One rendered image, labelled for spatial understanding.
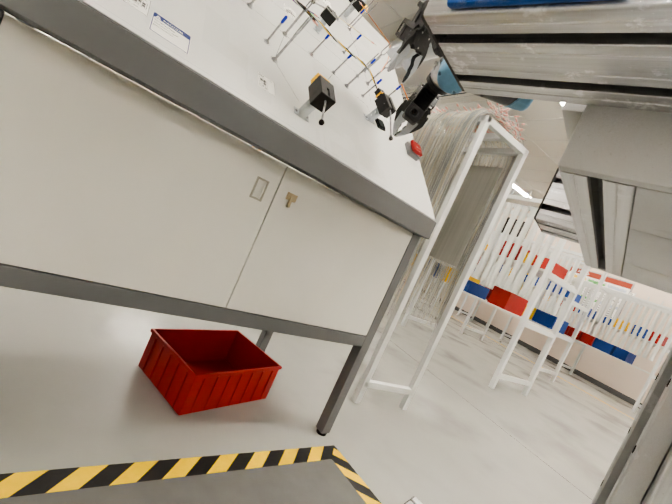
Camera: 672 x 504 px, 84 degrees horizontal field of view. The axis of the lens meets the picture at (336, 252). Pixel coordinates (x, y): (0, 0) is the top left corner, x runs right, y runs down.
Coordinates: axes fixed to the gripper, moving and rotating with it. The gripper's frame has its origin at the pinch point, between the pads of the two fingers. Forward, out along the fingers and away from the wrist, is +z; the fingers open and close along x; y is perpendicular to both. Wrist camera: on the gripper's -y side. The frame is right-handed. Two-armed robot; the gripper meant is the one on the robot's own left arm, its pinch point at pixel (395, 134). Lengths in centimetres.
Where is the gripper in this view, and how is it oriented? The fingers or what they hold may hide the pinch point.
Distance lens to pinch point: 121.6
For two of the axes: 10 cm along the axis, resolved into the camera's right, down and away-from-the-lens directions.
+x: -8.0, -5.9, -1.3
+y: 4.3, -7.0, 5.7
